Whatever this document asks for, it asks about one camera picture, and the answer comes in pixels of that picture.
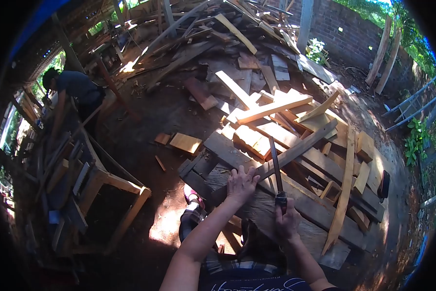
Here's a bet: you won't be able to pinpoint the person's right hand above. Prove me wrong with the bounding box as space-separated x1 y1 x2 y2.
274 198 302 243

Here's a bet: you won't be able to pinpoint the person's left hand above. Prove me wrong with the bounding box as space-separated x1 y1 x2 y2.
227 165 261 205

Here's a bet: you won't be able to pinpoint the person's right fingers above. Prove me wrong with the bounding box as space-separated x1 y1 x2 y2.
275 203 292 235

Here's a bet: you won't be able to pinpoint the person's left fingers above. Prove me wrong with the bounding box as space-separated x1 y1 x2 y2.
228 165 256 181

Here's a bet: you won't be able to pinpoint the dark machete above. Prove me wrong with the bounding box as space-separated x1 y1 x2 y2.
268 137 288 216

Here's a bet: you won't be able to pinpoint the long grey wooden slat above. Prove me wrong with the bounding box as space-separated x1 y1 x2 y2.
209 119 339 208

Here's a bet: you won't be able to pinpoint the broad grey wooden slab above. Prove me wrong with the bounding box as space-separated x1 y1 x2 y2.
207 165 351 270

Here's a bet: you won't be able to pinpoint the pile of wooden planks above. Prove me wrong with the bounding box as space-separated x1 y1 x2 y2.
177 70 386 255

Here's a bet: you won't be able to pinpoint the square pale wooden board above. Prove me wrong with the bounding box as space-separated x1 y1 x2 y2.
169 132 203 155

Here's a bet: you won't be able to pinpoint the person's body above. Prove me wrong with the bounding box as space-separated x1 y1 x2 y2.
198 267 313 291

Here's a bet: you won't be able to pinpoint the long pale wooden strip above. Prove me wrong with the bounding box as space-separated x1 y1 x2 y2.
321 123 356 256

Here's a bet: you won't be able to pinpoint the person's legs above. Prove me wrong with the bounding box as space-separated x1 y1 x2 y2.
178 184 288 275

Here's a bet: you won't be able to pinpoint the pale wooden beam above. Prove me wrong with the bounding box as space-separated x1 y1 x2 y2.
235 93 314 125

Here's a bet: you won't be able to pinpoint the black oblong object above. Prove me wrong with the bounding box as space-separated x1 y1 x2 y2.
377 170 391 199

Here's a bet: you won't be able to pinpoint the heap of scrap timber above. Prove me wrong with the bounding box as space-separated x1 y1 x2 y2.
91 0 339 110

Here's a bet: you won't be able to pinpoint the green leafy plant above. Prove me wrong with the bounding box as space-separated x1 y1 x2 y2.
305 38 328 65
404 117 430 167

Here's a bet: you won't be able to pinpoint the wooden workbench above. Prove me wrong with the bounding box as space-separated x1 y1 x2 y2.
30 125 152 256

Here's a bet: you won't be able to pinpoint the hand saw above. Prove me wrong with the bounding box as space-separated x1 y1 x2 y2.
72 162 91 196

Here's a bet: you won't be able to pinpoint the concrete pillar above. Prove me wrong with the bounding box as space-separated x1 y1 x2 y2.
297 0 315 52

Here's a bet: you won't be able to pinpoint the grey metal ladder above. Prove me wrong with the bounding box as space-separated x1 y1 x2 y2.
381 72 436 132

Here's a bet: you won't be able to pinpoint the leaning wooden planks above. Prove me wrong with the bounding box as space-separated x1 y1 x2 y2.
365 15 403 96

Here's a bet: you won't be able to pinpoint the small wooden box frame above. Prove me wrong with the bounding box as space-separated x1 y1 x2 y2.
319 180 343 205

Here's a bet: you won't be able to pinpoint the brick wall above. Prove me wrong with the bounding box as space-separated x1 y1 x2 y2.
269 0 417 86

